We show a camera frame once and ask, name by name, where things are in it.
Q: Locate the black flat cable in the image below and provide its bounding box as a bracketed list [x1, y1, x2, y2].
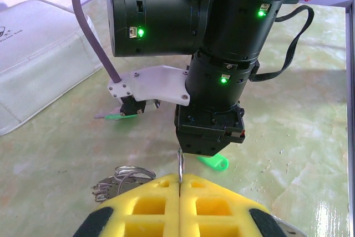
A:
[249, 5, 316, 82]

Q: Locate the white fabric zip pouch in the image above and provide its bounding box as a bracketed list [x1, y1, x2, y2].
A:
[0, 0, 105, 137]

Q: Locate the grey right arm cable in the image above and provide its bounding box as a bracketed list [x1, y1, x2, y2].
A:
[70, 0, 123, 84]

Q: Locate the wide aluminium base rail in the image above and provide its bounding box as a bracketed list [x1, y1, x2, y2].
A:
[343, 0, 355, 237]

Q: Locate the green plastic key tag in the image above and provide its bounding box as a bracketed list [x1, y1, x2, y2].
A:
[196, 152, 230, 171]

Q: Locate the metal chain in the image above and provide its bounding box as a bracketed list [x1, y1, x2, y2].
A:
[91, 148, 186, 204]

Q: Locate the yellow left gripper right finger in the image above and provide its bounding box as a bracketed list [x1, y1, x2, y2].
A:
[179, 173, 289, 237]

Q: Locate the green headed metal key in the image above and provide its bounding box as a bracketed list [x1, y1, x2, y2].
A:
[94, 110, 138, 121]

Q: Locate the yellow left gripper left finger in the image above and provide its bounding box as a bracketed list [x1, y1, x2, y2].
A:
[73, 173, 181, 237]

